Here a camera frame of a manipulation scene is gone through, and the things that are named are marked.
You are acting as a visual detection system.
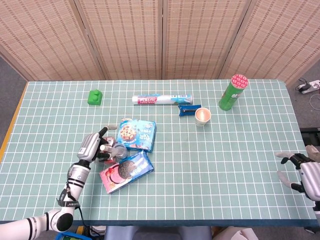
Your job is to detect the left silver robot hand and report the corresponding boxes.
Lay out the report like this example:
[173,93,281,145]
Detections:
[76,124,118,164]

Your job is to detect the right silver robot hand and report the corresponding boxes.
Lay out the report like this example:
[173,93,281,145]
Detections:
[274,150,320,201]

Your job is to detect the clear plastic bottle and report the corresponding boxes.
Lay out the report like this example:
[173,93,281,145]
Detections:
[99,144,121,155]

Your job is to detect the clear box with red packets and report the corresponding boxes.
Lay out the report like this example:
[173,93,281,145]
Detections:
[93,135,119,167]

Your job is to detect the clear glass beaker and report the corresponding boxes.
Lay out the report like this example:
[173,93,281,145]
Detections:
[113,142,129,160]

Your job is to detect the black device on floor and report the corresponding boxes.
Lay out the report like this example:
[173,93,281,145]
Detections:
[299,127,320,147]

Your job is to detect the pink blue Oreo box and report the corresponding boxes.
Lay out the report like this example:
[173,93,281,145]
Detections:
[99,150,155,195]

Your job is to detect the blue cookie box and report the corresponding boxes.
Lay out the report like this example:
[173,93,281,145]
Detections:
[115,117,157,154]

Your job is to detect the green toy building block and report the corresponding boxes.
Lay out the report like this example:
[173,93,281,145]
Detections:
[87,89,104,107]

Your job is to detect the plastic wrap roll box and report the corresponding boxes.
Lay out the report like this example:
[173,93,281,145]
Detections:
[131,93,194,106]

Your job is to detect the blue plastic crate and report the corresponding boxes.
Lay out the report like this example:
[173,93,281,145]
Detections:
[55,230,86,240]

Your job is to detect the brown cardboard box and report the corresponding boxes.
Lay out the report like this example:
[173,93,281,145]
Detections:
[212,226,259,240]

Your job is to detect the white power strip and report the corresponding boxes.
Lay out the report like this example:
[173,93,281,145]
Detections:
[296,79,320,95]

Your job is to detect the teal grid tablecloth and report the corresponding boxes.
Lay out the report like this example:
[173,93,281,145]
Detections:
[0,79,316,227]

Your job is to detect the green chips can red lid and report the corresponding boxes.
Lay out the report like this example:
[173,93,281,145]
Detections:
[218,73,250,112]

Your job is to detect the white paper cup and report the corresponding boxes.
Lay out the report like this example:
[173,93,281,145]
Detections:
[194,107,212,127]

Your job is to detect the woven bamboo folding screen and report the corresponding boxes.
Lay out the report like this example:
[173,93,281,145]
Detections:
[0,0,320,85]

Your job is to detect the thin white cable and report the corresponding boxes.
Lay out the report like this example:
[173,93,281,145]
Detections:
[308,93,320,111]

